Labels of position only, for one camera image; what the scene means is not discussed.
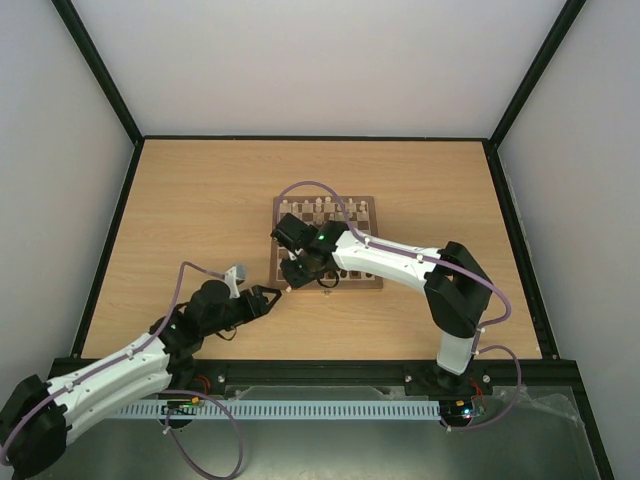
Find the white slotted cable duct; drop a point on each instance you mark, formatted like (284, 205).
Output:
(420, 410)

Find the black enclosure frame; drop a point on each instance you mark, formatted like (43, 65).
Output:
(551, 369)

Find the clear plastic sheet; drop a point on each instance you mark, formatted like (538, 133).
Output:
(557, 401)

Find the wooden chess board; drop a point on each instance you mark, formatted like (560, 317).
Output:
(325, 220)

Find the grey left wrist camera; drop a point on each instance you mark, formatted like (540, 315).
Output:
(233, 278)

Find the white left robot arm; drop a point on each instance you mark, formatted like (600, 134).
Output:
(42, 417)

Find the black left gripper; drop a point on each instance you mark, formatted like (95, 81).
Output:
(260, 300)

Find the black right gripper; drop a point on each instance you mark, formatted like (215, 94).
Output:
(295, 268)

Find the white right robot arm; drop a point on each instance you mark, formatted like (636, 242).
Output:
(456, 289)

